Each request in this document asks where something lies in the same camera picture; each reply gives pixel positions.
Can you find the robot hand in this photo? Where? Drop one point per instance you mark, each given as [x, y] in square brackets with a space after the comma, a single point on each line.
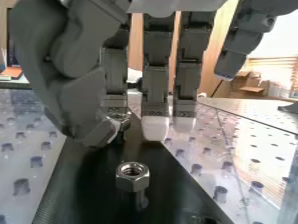
[67, 50]

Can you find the small steel nut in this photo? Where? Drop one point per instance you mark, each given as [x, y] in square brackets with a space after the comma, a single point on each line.
[132, 176]

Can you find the black plate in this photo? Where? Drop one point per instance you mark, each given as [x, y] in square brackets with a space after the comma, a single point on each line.
[88, 186]

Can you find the cardboard box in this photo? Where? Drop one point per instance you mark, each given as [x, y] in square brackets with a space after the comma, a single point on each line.
[250, 83]

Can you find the clear box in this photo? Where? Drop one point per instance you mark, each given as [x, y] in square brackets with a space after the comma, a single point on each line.
[248, 140]

